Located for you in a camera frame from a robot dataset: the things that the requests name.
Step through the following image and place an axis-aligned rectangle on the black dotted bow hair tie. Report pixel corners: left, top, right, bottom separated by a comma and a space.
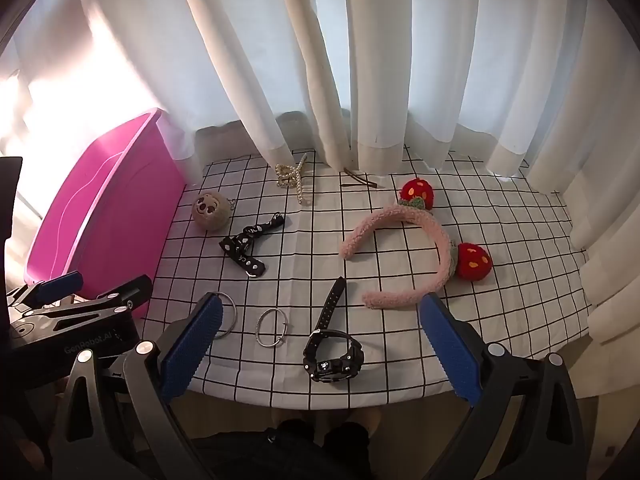
218, 212, 286, 278

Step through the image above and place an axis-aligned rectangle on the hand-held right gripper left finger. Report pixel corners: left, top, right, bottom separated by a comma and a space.
52, 292, 224, 480

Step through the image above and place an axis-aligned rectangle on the black wristwatch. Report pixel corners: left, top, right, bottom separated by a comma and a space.
302, 276, 364, 384

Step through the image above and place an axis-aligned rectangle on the pearl hair claw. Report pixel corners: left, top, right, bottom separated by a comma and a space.
274, 152, 313, 206

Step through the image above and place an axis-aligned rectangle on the pink plush strawberry headband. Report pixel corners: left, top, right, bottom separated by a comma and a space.
341, 178, 494, 309

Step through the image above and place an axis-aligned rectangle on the white curtain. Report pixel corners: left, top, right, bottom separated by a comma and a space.
0, 0, 640, 361

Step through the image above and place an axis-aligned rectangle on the pink plastic storage bin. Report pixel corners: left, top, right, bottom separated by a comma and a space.
23, 108, 188, 321

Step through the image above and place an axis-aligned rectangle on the round beige plush keychain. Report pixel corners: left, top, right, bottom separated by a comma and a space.
192, 191, 237, 233

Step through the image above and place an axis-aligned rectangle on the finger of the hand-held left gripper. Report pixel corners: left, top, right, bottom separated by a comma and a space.
22, 274, 154, 334
6, 271, 84, 312

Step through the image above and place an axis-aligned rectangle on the silver bangle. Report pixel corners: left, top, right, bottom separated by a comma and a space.
256, 308, 289, 347
210, 291, 238, 341

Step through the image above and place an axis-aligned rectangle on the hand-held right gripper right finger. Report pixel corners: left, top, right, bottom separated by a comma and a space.
419, 292, 586, 480

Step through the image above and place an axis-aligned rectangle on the thin brown hair band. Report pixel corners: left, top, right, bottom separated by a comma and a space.
340, 166, 379, 190

